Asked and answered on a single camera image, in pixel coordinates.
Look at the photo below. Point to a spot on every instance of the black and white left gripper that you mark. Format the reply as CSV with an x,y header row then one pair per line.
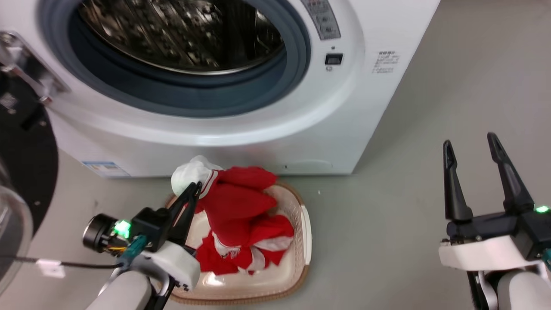
x,y
150,226

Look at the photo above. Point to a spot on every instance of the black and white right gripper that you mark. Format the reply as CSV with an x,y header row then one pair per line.
x,y
490,252

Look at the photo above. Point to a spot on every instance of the red and white garment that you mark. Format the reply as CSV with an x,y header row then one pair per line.
x,y
236,206

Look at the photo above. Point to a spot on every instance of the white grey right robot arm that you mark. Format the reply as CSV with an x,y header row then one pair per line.
x,y
521,292

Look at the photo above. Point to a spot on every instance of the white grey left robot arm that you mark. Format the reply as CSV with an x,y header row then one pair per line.
x,y
125,292

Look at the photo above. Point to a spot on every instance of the beige perforated laundry basket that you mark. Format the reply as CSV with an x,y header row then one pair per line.
x,y
297,241

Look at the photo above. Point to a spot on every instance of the washing machine door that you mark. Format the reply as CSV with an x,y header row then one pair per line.
x,y
26,150

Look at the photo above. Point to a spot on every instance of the stainless steel washing machine drum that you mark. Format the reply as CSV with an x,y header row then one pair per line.
x,y
181,34

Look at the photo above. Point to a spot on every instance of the blue energy label sticker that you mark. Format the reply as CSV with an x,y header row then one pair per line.
x,y
105,168

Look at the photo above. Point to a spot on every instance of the grey rubber door gasket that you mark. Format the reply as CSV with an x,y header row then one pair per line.
x,y
193,99

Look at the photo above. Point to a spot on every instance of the white front-load washing machine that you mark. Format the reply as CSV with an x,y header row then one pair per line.
x,y
379,107

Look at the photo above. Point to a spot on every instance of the printed text label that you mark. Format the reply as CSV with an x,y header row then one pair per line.
x,y
386,61

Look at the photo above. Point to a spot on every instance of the black door latch socket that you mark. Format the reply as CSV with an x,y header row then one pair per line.
x,y
334,59

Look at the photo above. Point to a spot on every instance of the metal door hinge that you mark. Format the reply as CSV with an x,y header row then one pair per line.
x,y
21,64

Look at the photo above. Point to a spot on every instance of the grey warning sticker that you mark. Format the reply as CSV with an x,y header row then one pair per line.
x,y
323,19

